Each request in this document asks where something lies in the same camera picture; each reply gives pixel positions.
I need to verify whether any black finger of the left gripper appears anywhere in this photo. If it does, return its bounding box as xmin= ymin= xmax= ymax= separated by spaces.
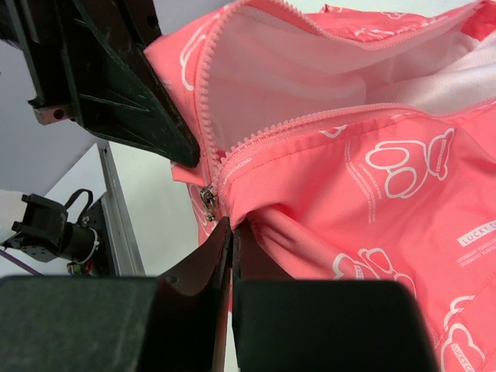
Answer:
xmin=26 ymin=1 xmax=200 ymax=167

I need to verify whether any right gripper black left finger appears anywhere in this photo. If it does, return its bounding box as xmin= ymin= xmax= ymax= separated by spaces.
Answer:
xmin=1 ymin=219 xmax=232 ymax=371

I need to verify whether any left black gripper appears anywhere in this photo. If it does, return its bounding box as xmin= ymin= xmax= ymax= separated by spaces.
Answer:
xmin=1 ymin=0 xmax=39 ymax=50

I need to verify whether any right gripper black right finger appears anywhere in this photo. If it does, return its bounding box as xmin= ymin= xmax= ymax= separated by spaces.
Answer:
xmin=232 ymin=224 xmax=438 ymax=371

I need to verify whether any silver zipper slider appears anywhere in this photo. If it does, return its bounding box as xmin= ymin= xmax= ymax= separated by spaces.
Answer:
xmin=199 ymin=186 xmax=218 ymax=222

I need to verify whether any pink jacket white lining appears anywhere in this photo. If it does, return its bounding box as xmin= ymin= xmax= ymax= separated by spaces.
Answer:
xmin=145 ymin=1 xmax=495 ymax=371

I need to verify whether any aluminium rail front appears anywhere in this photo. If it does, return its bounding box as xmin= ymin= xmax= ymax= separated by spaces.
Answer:
xmin=99 ymin=146 xmax=146 ymax=277

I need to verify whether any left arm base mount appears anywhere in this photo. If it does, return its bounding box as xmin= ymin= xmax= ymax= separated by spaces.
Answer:
xmin=62 ymin=188 xmax=116 ymax=277

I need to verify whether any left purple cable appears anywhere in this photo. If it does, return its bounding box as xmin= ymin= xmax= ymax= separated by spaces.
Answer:
xmin=0 ymin=247 xmax=43 ymax=277

